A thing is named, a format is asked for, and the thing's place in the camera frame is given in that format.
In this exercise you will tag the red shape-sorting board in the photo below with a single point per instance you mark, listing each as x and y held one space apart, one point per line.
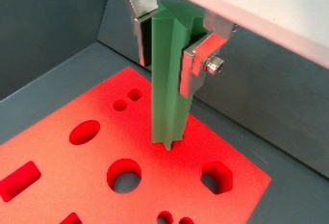
84 167

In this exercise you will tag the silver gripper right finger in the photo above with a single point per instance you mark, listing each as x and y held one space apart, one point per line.
199 60

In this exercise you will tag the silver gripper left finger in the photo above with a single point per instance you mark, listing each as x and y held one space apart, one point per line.
142 10

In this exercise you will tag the green star-shaped bar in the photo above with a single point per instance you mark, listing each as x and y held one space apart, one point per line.
175 25

